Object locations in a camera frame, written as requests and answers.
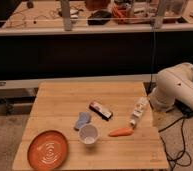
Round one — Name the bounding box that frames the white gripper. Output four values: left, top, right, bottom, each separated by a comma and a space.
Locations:
130, 97, 148, 127

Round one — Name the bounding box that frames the black and red eraser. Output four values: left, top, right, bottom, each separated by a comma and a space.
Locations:
89, 101, 113, 120

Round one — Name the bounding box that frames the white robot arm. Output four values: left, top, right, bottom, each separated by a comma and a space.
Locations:
149, 62, 193, 112

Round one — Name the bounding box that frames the orange carrot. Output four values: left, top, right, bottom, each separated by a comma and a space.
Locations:
109, 127, 133, 137

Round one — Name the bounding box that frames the blue cloth piece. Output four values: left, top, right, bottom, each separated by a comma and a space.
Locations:
74, 112, 91, 130

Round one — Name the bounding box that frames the white paper cup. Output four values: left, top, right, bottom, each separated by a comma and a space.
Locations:
78, 124, 99, 146

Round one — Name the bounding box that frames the orange crate on bench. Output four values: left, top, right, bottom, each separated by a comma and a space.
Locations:
111, 3, 151, 25

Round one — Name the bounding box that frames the black bag on bench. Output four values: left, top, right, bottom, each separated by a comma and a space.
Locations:
87, 10, 111, 25

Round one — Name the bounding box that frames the orange plate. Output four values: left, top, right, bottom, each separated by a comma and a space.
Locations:
27, 130, 68, 171

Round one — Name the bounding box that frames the grey metal post right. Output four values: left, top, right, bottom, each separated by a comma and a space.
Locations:
153, 0, 166, 29

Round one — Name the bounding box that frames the grey metal post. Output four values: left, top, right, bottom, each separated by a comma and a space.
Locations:
60, 0, 72, 31
153, 0, 166, 29

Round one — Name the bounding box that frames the grey metal post left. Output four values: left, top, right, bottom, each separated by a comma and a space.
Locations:
60, 0, 72, 31

